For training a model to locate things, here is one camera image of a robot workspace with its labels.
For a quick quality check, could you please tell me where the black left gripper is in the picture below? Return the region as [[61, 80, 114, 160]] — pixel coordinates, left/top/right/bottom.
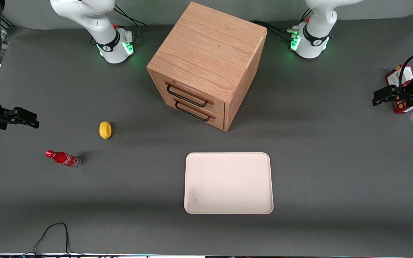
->
[[372, 82, 413, 108]]

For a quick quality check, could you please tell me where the white rectangular tray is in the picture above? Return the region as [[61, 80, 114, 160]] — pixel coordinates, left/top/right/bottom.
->
[[184, 152, 274, 215]]

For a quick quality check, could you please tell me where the black arm base cable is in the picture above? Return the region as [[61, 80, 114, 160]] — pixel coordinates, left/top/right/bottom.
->
[[113, 4, 147, 45], [250, 20, 300, 40]]

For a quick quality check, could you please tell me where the yellow lemon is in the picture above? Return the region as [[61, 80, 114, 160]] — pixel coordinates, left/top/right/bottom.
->
[[99, 121, 113, 140]]

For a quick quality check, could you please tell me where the wooden drawer with short handle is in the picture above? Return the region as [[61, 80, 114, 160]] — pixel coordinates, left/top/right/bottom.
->
[[163, 96, 225, 130]]

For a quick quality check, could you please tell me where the black right arm base cable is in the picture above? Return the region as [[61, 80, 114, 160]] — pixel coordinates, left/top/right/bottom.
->
[[113, 4, 147, 45]]

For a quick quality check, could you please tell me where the thin black looped cable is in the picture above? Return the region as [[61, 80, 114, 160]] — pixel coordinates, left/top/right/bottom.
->
[[22, 222, 85, 257]]

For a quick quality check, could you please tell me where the wooden drawer cabinet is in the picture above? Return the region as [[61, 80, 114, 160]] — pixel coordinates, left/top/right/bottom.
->
[[146, 1, 268, 132]]

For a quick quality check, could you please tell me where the red cookie box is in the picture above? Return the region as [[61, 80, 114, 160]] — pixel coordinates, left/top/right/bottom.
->
[[385, 64, 413, 114]]

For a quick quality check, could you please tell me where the short black drawer handle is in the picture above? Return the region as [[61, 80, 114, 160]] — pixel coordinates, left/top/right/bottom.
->
[[175, 101, 212, 122]]

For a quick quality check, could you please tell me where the wooden drawer with long handle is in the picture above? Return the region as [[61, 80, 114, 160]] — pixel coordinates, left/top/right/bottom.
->
[[151, 71, 226, 116]]

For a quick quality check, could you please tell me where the red cola bottle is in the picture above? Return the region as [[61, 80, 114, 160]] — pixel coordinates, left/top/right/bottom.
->
[[45, 150, 82, 169]]

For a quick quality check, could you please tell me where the black left arm base cable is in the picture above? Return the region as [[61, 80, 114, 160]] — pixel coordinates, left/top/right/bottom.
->
[[250, 20, 300, 40]]

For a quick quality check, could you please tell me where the long black drawer handle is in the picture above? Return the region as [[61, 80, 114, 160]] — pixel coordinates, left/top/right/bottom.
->
[[166, 84, 209, 108]]

